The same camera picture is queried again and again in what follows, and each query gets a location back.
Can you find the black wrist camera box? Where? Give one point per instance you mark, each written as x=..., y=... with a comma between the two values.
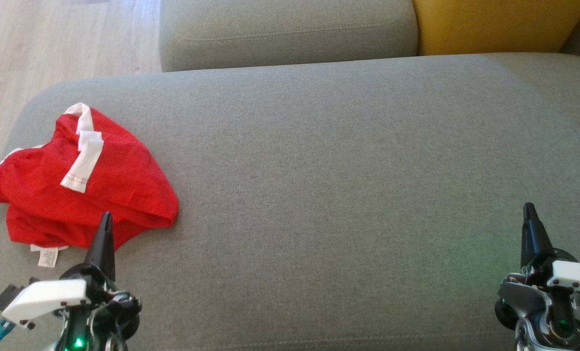
x=3, y=296

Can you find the yellow sofa cushion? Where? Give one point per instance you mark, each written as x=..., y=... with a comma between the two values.
x=494, y=24

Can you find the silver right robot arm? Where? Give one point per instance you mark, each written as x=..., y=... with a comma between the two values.
x=558, y=331

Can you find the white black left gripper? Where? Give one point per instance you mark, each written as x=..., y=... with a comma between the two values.
x=46, y=297

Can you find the large grey sofa seat cushion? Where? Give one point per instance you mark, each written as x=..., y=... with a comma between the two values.
x=329, y=185

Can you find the red and white sports garment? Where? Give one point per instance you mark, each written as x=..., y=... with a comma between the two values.
x=124, y=180

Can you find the grey sofa back cushion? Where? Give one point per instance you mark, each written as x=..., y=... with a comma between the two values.
x=285, y=34

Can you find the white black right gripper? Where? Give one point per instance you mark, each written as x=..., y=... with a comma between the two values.
x=572, y=275

